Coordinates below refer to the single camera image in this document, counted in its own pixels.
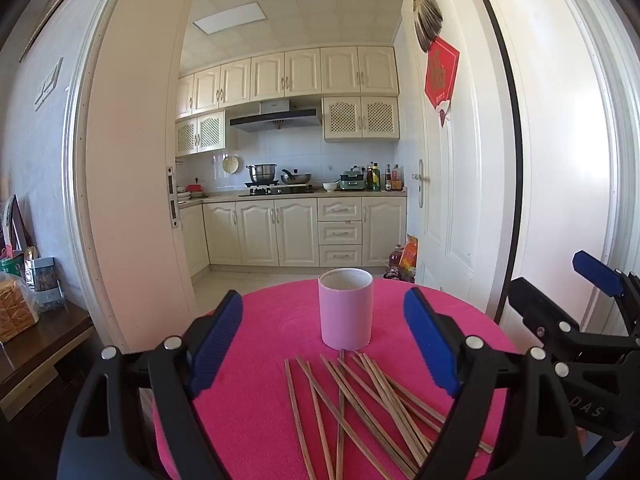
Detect cream lower kitchen cabinets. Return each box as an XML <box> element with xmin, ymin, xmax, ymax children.
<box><xmin>179</xmin><ymin>196</ymin><xmax>408</xmax><ymax>277</ymax></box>

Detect white sliding door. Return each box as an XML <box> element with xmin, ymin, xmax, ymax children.
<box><xmin>65</xmin><ymin>0</ymin><xmax>211</xmax><ymax>356</ymax></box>

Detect group of wooden chopsticks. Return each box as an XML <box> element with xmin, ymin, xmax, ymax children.
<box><xmin>284</xmin><ymin>351</ymin><xmax>496</xmax><ymax>480</ymax></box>

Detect dark wooden side cabinet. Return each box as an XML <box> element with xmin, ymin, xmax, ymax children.
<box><xmin>0</xmin><ymin>302</ymin><xmax>96</xmax><ymax>421</ymax></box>

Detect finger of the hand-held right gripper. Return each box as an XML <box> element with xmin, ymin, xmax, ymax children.
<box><xmin>572</xmin><ymin>250</ymin><xmax>640</xmax><ymax>333</ymax></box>
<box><xmin>507</xmin><ymin>276</ymin><xmax>640</xmax><ymax>362</ymax></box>

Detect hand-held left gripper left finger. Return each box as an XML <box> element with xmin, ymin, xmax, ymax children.
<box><xmin>57</xmin><ymin>289</ymin><xmax>244</xmax><ymax>480</ymax></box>

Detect green electric cooker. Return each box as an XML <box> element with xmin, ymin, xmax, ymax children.
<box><xmin>340</xmin><ymin>166</ymin><xmax>367</xmax><ymax>192</ymax></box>

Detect cream upper kitchen cabinets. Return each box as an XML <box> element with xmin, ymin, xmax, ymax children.
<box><xmin>176</xmin><ymin>46</ymin><xmax>400</xmax><ymax>120</ymax></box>

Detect bag of sliced bread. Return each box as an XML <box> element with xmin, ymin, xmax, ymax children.
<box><xmin>0</xmin><ymin>272</ymin><xmax>41</xmax><ymax>343</ymax></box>

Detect small lattice door cabinet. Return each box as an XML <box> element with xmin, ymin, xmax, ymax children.
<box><xmin>175</xmin><ymin>111</ymin><xmax>227</xmax><ymax>157</ymax></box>

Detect pink cup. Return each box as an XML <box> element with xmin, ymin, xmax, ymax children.
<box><xmin>318</xmin><ymin>267</ymin><xmax>375</xmax><ymax>351</ymax></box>

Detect ceiling light panel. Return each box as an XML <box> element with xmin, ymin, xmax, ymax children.
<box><xmin>193</xmin><ymin>2</ymin><xmax>268</xmax><ymax>36</ymax></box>

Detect kitchen countertop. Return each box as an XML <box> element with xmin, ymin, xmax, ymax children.
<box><xmin>176</xmin><ymin>190</ymin><xmax>408</xmax><ymax>206</ymax></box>

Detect gas stove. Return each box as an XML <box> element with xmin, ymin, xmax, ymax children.
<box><xmin>239</xmin><ymin>184</ymin><xmax>318</xmax><ymax>196</ymax></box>

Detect white wall plaque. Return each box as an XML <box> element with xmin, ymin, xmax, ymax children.
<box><xmin>34</xmin><ymin>56</ymin><xmax>63</xmax><ymax>111</ymax></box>

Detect door handle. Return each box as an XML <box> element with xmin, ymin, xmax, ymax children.
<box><xmin>411</xmin><ymin>160</ymin><xmax>432</xmax><ymax>208</ymax></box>

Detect orange snack bag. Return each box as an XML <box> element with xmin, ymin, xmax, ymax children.
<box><xmin>399</xmin><ymin>234</ymin><xmax>420</xmax><ymax>271</ymax></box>

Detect cream drawer unit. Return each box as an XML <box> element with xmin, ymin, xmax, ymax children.
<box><xmin>317</xmin><ymin>197</ymin><xmax>363</xmax><ymax>267</ymax></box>

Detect wall picture frame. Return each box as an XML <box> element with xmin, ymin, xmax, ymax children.
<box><xmin>20</xmin><ymin>0</ymin><xmax>96</xmax><ymax>63</ymax></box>

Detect cream kitchen cabinets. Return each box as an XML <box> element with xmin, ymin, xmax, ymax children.
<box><xmin>179</xmin><ymin>196</ymin><xmax>408</xmax><ymax>277</ymax></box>
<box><xmin>176</xmin><ymin>46</ymin><xmax>400</xmax><ymax>120</ymax></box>

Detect silver blue package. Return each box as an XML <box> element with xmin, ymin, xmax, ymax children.
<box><xmin>24</xmin><ymin>246</ymin><xmax>63</xmax><ymax>311</ymax></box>

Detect pink round table mat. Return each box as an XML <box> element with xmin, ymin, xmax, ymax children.
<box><xmin>152</xmin><ymin>276</ymin><xmax>521</xmax><ymax>480</ymax></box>

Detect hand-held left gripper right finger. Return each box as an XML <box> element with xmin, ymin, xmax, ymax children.
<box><xmin>403</xmin><ymin>287</ymin><xmax>586</xmax><ymax>480</ymax></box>

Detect steel cooking pot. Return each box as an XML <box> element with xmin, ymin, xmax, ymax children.
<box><xmin>245</xmin><ymin>163</ymin><xmax>278</xmax><ymax>184</ymax></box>

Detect metal door lock plate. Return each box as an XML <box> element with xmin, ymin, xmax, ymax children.
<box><xmin>166</xmin><ymin>166</ymin><xmax>181</xmax><ymax>230</ymax></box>

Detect red paper door decoration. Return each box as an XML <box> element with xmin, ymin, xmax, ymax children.
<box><xmin>424</xmin><ymin>36</ymin><xmax>461</xmax><ymax>128</ymax></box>

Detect wide lattice door cabinet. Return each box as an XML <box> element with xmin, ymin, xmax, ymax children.
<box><xmin>322</xmin><ymin>96</ymin><xmax>402</xmax><ymax>142</ymax></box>

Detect range hood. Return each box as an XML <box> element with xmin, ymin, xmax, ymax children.
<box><xmin>230</xmin><ymin>100</ymin><xmax>323</xmax><ymax>133</ymax></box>

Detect feather fan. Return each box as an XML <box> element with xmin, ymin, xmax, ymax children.
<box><xmin>411</xmin><ymin>0</ymin><xmax>445</xmax><ymax>53</ymax></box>

